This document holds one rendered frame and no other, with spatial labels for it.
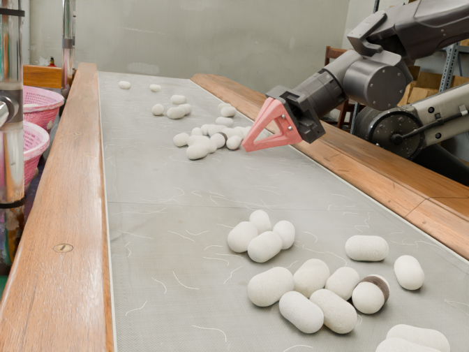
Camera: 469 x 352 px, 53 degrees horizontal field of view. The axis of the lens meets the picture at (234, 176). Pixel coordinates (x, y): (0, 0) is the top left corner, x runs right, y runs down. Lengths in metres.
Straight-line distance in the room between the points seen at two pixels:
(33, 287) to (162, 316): 0.07
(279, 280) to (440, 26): 0.45
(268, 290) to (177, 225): 0.14
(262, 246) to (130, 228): 0.11
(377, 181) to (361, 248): 0.21
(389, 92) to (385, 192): 0.14
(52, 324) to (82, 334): 0.02
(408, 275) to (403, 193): 0.20
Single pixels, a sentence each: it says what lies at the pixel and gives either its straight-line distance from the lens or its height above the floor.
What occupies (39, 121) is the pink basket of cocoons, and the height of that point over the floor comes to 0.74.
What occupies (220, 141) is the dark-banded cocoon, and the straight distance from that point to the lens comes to 0.69.
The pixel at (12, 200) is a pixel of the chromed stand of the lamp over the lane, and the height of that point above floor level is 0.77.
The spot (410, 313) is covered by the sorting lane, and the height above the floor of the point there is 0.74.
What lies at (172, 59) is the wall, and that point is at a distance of 5.21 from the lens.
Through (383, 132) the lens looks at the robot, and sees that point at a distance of 1.06.
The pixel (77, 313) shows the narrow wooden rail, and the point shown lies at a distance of 0.25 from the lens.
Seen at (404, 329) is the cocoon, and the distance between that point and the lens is 0.29.
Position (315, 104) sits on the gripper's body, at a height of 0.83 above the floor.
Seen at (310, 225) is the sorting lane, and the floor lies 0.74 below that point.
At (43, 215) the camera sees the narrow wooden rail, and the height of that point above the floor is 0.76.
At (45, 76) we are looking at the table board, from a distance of 1.63.
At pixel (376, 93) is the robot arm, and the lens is 0.62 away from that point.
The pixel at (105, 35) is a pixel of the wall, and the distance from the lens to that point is 5.21.
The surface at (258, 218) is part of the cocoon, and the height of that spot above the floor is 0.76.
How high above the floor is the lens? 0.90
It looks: 17 degrees down
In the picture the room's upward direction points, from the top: 7 degrees clockwise
